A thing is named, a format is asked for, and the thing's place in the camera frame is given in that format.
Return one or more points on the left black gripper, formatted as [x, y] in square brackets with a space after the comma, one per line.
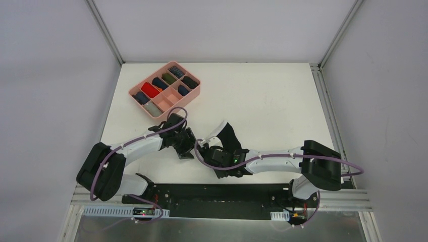
[186, 143]

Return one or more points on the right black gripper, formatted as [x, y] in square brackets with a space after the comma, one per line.
[204, 150]

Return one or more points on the black underwear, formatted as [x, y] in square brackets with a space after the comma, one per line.
[224, 136]
[189, 82]

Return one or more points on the grey underwear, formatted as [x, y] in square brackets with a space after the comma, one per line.
[152, 109]

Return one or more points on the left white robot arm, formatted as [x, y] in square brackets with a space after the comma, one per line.
[102, 172]

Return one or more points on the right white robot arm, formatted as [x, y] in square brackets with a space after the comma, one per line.
[318, 166]

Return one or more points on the small navy rolled underwear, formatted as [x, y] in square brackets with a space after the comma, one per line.
[182, 90]

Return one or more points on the black rolled underwear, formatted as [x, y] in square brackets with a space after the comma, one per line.
[189, 82]

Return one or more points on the dark blue rolled underwear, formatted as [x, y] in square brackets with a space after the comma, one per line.
[141, 98]

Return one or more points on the olive rolled underwear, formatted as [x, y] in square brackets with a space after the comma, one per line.
[168, 78]

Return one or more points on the red rolled underwear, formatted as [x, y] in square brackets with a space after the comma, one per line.
[149, 90]

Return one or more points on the striped rolled underwear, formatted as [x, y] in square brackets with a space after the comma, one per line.
[176, 72]

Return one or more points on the pink divided organizer tray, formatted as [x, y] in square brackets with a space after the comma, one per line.
[170, 86]

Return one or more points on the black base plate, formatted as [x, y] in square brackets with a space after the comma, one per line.
[225, 201]

